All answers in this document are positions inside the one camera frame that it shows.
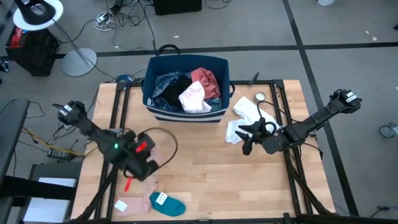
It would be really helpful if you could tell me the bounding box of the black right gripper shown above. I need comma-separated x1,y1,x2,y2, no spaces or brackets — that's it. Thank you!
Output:
234,119,289,156

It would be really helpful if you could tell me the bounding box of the plain pink sock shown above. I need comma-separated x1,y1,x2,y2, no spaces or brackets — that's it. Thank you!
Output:
142,147,163,213

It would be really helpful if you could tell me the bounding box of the pink sock with white tag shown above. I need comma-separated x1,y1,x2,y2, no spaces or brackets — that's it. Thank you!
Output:
114,195,150,217

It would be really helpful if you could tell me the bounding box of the teal sock with white tag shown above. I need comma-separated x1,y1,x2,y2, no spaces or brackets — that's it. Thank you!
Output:
149,192,187,218

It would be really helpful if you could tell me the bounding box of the pale pink white garment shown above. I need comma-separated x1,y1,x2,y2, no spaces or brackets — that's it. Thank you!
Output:
178,80,213,114

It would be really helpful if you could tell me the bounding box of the coral red garment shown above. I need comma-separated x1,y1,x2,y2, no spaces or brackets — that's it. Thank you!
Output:
190,67,221,100

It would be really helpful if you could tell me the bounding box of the black garment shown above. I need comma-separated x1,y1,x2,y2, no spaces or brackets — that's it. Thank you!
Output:
162,75,193,108

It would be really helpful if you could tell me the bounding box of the blue plaid shirt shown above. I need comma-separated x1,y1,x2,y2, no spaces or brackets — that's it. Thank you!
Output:
151,71,192,113

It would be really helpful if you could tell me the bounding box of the black power adapter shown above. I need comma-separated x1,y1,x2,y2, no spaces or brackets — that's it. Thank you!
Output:
47,147,75,162

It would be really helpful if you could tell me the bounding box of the navy white striped fabric basket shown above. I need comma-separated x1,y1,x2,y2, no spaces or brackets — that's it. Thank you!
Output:
141,44,234,124

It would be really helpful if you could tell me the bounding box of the grey cabinet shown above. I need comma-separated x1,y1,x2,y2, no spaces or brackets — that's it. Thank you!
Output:
18,161,83,224

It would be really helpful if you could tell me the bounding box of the floor stand with white disc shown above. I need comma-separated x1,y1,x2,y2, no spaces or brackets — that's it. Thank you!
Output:
12,0,98,78

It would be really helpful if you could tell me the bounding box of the black desk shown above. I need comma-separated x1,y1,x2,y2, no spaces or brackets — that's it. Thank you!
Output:
0,98,30,187

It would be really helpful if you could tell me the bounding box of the black box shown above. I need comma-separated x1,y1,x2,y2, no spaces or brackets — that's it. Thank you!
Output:
153,0,203,16

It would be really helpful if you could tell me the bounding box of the grey caster wheel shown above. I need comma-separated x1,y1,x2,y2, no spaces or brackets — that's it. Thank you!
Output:
379,121,398,139

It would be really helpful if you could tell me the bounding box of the white power strip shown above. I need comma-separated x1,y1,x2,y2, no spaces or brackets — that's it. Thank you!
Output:
95,10,113,28

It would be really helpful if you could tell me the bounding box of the black crate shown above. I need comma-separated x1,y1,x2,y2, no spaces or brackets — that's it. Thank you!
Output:
5,26,60,77

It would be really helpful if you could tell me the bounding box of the black floor plug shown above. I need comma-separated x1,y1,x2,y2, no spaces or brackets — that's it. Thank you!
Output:
369,205,391,218

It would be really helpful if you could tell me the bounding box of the red box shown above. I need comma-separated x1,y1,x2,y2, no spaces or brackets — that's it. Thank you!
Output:
11,27,25,47

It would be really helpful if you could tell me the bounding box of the black curved holder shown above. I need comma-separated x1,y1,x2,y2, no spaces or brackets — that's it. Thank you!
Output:
14,0,57,26

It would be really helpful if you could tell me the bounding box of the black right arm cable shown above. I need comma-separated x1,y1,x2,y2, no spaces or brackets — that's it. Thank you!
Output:
256,100,295,136

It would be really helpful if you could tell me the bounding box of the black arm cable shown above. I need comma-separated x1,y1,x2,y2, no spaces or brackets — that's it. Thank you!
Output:
256,100,295,136
124,126,178,178

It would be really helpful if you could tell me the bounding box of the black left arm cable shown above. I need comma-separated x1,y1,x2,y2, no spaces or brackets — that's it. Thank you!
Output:
124,126,178,178

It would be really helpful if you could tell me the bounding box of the black aluminium table frame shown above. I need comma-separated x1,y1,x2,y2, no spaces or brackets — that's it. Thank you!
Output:
71,79,336,224

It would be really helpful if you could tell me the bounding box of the black angled bracket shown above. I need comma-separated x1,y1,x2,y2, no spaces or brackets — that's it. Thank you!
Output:
248,71,261,86

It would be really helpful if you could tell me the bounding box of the blue cable coil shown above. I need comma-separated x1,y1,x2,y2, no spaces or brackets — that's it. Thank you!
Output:
116,73,135,83

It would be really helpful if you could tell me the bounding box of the yellow cable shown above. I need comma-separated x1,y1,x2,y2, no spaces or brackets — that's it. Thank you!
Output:
21,126,85,156

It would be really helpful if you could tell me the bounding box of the black floor cable tangle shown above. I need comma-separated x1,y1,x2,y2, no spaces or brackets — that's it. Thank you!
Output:
93,0,158,52

